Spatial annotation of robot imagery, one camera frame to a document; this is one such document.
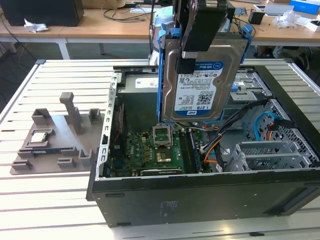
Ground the hard disk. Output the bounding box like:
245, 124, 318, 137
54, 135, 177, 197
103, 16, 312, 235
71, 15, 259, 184
156, 23, 252, 125

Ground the metal drive cage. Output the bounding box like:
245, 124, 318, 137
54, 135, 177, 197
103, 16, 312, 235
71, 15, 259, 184
222, 71, 273, 126

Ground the green motherboard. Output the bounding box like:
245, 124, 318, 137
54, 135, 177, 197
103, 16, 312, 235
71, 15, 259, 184
109, 122, 218, 177

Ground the orange wire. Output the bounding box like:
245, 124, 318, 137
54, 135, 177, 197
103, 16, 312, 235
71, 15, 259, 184
203, 142, 222, 166

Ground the dark bag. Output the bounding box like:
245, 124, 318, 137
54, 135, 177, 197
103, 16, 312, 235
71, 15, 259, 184
294, 51, 312, 72

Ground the CPU socket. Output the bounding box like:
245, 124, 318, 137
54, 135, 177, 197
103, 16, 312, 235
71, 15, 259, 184
153, 147, 175, 166

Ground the installed RAM stick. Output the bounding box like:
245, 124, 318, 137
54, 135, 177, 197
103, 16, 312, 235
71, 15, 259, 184
189, 130, 203, 173

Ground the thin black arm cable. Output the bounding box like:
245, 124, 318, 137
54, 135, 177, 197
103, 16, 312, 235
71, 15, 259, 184
149, 0, 155, 57

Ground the long wooden desk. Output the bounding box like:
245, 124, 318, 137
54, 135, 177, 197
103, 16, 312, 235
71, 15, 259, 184
59, 0, 320, 55

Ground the crumpled white paper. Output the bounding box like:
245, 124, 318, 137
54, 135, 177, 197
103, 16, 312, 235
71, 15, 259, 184
23, 17, 50, 33

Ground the black case fan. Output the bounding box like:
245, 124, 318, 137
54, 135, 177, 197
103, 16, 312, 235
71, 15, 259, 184
111, 102, 127, 161

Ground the black RAM slot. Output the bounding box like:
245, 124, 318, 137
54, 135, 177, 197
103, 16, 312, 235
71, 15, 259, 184
179, 131, 193, 175

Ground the grey power supply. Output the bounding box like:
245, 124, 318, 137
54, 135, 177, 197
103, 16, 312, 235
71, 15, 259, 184
116, 73, 161, 126

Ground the metal disk bay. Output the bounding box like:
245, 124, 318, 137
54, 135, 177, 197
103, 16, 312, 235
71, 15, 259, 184
226, 140, 316, 173

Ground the black graphics card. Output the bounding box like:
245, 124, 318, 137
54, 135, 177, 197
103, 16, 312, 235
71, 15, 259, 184
139, 167, 185, 177

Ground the black cable bundle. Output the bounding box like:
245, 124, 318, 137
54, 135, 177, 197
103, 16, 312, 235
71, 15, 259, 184
199, 98, 270, 153

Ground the power wire black connector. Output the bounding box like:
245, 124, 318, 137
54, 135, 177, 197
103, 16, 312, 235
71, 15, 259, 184
264, 117, 293, 145

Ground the grey tray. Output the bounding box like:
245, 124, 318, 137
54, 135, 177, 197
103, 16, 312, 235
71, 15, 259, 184
264, 4, 295, 17

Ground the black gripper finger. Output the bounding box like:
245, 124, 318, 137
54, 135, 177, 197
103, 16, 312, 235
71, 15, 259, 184
175, 0, 201, 74

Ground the blue carton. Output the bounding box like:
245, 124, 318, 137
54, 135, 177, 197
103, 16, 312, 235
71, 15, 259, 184
289, 0, 320, 13

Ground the metal socket cover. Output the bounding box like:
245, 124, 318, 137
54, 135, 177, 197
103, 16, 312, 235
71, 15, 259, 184
152, 123, 173, 148

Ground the silver CPU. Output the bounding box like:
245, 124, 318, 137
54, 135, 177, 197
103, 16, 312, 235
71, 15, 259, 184
29, 132, 48, 144

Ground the small wooden desk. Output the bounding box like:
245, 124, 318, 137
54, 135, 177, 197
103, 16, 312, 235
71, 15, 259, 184
0, 23, 68, 60

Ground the black PC case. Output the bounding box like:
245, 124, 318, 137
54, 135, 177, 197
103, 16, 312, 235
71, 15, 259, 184
86, 65, 320, 228

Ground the blue data wire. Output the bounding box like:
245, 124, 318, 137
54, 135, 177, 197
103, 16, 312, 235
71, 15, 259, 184
253, 111, 285, 145

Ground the black computer tower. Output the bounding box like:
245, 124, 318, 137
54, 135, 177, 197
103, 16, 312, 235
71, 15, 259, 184
0, 0, 85, 27

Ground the brown cardboard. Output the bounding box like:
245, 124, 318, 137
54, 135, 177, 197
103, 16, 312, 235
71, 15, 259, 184
82, 0, 131, 10

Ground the locking lever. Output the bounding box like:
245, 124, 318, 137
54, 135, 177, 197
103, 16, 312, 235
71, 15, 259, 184
168, 122, 175, 148

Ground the black box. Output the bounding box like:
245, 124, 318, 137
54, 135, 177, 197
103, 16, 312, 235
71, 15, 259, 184
224, 6, 236, 33

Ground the clear plastic bag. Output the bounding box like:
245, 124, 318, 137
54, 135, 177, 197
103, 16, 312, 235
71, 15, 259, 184
271, 9, 311, 28

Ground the grey parts rack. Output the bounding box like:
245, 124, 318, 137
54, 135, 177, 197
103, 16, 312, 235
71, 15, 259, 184
9, 91, 106, 176

